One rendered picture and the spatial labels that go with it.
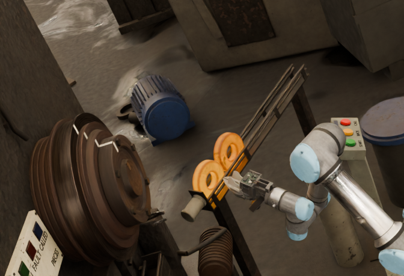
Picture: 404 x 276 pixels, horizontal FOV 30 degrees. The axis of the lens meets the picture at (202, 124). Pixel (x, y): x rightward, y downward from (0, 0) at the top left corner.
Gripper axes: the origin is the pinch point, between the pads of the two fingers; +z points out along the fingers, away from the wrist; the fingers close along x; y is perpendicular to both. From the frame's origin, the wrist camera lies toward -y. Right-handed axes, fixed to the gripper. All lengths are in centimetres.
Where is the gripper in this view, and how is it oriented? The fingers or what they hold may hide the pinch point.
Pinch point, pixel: (226, 180)
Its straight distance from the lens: 283.3
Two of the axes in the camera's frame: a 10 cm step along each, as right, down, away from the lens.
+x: -5.7, 6.0, -5.6
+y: -1.2, -7.4, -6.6
